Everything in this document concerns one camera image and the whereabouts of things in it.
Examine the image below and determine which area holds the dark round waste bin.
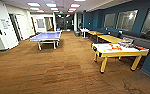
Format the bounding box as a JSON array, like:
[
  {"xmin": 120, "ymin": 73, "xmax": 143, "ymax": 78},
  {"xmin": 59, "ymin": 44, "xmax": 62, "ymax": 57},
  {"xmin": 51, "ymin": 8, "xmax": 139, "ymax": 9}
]
[{"xmin": 74, "ymin": 30, "xmax": 81, "ymax": 38}]

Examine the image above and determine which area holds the small white table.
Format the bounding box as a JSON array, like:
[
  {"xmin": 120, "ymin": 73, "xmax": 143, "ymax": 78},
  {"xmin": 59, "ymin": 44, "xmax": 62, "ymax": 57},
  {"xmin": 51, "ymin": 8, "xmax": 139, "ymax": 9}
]
[{"xmin": 79, "ymin": 28, "xmax": 91, "ymax": 39}]

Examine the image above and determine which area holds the long yellow wooden table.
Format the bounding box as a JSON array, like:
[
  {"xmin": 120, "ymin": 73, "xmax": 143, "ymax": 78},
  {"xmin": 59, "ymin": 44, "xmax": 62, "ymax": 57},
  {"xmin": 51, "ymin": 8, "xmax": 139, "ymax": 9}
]
[
  {"xmin": 86, "ymin": 30, "xmax": 106, "ymax": 38},
  {"xmin": 96, "ymin": 34, "xmax": 135, "ymax": 45}
]

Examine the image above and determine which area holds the blue ping pong table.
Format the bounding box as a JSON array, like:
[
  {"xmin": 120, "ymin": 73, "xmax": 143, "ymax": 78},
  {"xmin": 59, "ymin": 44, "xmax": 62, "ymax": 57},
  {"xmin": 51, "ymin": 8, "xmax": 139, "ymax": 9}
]
[{"xmin": 28, "ymin": 30, "xmax": 63, "ymax": 52}]

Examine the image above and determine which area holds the clear bowl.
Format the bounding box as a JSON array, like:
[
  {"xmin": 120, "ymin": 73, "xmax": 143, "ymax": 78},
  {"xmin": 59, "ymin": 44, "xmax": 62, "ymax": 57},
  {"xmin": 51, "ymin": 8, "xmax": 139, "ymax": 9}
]
[{"xmin": 104, "ymin": 43, "xmax": 112, "ymax": 49}]

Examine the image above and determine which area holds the square ceiling light panel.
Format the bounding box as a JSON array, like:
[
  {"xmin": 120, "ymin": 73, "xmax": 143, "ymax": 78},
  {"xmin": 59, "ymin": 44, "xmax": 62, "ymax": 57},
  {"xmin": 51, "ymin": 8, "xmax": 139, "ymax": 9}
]
[
  {"xmin": 49, "ymin": 7, "xmax": 59, "ymax": 12},
  {"xmin": 70, "ymin": 3, "xmax": 82, "ymax": 9},
  {"xmin": 27, "ymin": 2, "xmax": 41, "ymax": 8},
  {"xmin": 29, "ymin": 7, "xmax": 40, "ymax": 12},
  {"xmin": 45, "ymin": 3, "xmax": 58, "ymax": 8},
  {"xmin": 67, "ymin": 7, "xmax": 77, "ymax": 12}
]

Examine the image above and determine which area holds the white long table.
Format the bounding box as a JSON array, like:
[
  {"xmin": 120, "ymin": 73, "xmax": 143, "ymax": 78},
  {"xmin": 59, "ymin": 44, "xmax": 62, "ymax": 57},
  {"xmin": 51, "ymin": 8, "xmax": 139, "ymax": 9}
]
[{"xmin": 91, "ymin": 41, "xmax": 150, "ymax": 75}]

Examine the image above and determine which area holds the dark bench sofa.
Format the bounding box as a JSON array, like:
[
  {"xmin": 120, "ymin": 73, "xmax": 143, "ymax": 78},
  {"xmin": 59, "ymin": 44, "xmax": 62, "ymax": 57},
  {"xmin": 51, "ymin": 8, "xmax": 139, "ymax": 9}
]
[{"xmin": 120, "ymin": 29, "xmax": 150, "ymax": 50}]

